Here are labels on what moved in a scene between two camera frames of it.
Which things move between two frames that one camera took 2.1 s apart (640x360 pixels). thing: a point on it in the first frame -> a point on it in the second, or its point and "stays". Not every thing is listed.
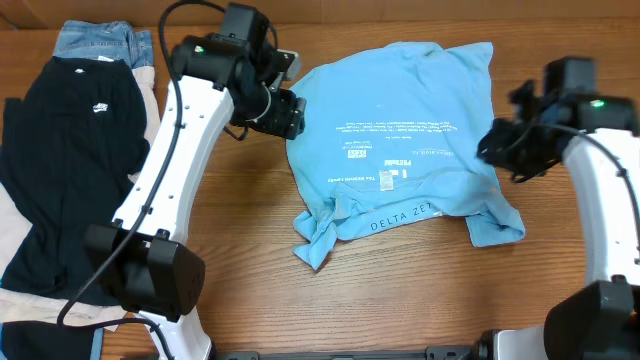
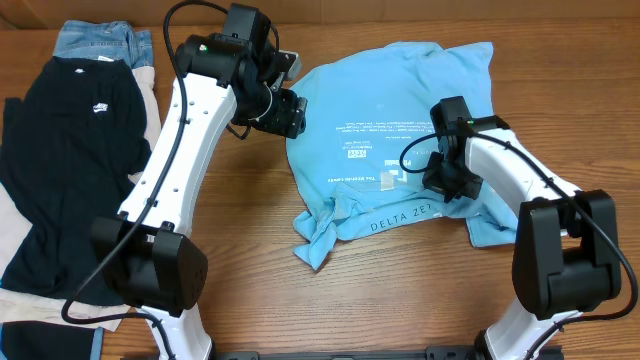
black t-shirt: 75,145 stays
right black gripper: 493,152 -> 431,181
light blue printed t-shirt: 392,135 stays
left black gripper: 286,120 stays
